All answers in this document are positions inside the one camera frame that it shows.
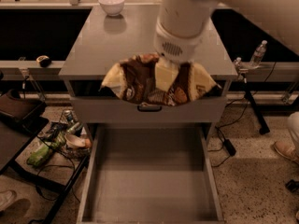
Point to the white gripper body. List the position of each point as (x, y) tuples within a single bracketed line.
[(177, 47)]

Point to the brown yellow chip bag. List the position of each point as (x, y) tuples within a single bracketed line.
[(150, 79)]

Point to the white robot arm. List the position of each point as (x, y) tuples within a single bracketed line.
[(278, 18)]

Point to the grey drawer cabinet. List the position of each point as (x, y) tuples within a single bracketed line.
[(104, 41)]

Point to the grey middle drawer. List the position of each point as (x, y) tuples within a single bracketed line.
[(93, 105)]

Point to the grey open bottom drawer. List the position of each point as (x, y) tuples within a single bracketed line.
[(149, 176)]

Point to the brown bag on cart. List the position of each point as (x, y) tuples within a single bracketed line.
[(15, 111)]

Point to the green snack bag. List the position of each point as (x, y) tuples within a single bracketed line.
[(47, 147)]

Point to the clear plastic water bottle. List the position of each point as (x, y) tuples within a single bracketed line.
[(257, 55)]

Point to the white ceramic bowl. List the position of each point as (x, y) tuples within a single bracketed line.
[(112, 7)]

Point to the black power adapter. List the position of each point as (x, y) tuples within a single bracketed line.
[(229, 147)]

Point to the black tripod stand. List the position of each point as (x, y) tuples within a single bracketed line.
[(242, 71)]

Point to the black tape measure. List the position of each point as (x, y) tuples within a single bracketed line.
[(43, 60)]

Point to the small bowl on cart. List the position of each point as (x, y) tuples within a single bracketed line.
[(73, 141)]

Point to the tan shoe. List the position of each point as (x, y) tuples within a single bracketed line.
[(287, 151)]

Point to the black low cart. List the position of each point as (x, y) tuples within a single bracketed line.
[(13, 141)]

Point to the white shoe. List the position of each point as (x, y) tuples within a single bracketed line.
[(6, 199)]

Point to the black drawer handle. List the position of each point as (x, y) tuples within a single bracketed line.
[(149, 108)]

